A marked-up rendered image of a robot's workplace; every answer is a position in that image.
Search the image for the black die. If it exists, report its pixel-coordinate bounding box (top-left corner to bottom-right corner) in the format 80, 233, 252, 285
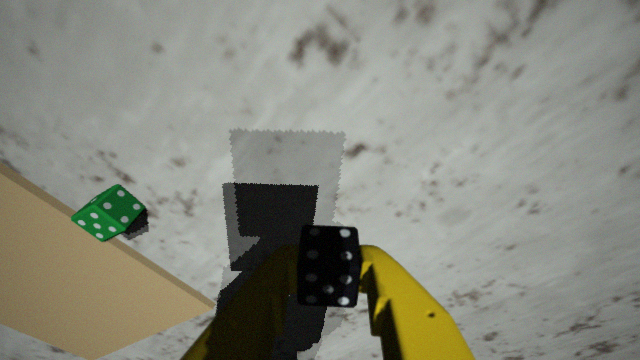
297, 225, 361, 308

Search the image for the tan square mat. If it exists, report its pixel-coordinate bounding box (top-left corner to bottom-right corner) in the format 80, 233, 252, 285
0, 162, 215, 360

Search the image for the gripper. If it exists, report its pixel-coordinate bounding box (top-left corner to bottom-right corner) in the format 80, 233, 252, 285
180, 244, 476, 360

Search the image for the green die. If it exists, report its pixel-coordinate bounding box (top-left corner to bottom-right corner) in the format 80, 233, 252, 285
71, 184, 146, 242

